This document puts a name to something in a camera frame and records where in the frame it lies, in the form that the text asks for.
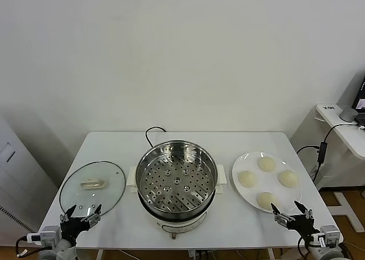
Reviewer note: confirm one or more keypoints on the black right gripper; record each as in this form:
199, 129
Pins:
303, 228

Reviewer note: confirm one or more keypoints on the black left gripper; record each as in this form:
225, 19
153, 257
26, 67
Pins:
72, 228

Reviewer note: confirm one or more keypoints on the white steamed baozi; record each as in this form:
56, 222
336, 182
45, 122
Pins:
266, 164
287, 178
248, 179
265, 199

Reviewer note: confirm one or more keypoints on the glass pot lid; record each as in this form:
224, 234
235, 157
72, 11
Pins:
85, 171

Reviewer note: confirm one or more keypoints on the steel steamer basket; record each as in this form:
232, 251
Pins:
176, 191

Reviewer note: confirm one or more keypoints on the white table leg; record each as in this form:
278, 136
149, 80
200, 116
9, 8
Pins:
99, 255
271, 255

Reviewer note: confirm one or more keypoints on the white round plate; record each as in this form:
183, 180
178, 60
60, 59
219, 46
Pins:
266, 183

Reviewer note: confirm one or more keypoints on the white cabinet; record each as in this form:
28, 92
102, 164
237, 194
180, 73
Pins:
17, 180

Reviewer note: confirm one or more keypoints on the white side desk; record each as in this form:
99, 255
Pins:
342, 134

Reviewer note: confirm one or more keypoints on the small printed desk label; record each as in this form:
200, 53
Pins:
329, 108

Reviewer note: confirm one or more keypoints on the grey round speaker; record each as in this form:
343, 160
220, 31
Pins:
348, 114

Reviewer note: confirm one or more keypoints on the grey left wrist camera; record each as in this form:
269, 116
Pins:
49, 235

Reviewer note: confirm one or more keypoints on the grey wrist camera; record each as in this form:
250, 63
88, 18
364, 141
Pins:
49, 235
328, 236

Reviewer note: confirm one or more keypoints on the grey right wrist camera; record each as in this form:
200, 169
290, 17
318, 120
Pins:
328, 236

